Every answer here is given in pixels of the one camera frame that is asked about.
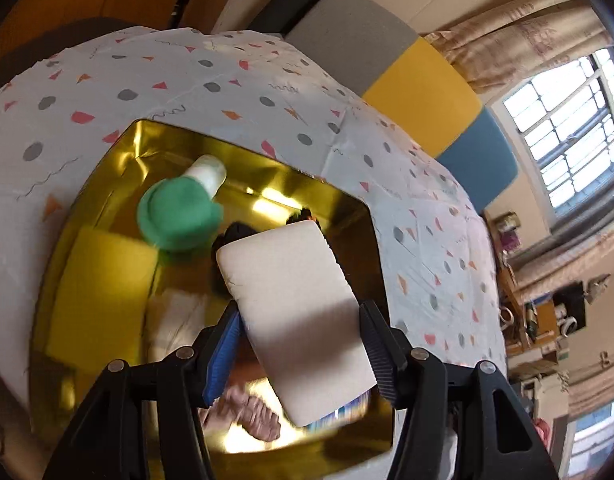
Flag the green and white soft toy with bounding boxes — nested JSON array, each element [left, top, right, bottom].
[[137, 155, 228, 253]]

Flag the wooden side shelf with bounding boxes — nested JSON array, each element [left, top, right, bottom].
[[482, 207, 588, 386]]

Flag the yellow sponge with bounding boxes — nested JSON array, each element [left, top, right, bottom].
[[47, 225, 160, 366]]

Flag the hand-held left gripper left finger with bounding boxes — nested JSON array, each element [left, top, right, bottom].
[[42, 300, 245, 480]]

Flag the patterned white tablecloth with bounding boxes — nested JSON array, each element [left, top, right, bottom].
[[0, 25, 508, 480]]

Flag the grey yellow blue headboard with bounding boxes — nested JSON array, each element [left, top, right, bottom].
[[284, 0, 518, 213]]

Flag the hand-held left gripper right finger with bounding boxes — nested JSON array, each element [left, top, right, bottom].
[[358, 300, 560, 480]]

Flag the white sponge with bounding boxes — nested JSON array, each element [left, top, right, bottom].
[[216, 221, 378, 428]]

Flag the barred window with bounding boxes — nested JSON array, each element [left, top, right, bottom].
[[502, 47, 614, 211]]

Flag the patterned beige curtain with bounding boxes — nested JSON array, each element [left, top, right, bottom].
[[424, 0, 612, 93], [507, 230, 614, 311]]

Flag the dark grey bench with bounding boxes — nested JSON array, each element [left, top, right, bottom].
[[0, 17, 138, 101]]

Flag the gold tin box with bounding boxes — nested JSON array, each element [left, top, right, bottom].
[[29, 119, 395, 478]]

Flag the small boxes on shelf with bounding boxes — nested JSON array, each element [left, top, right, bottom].
[[492, 210, 524, 257]]

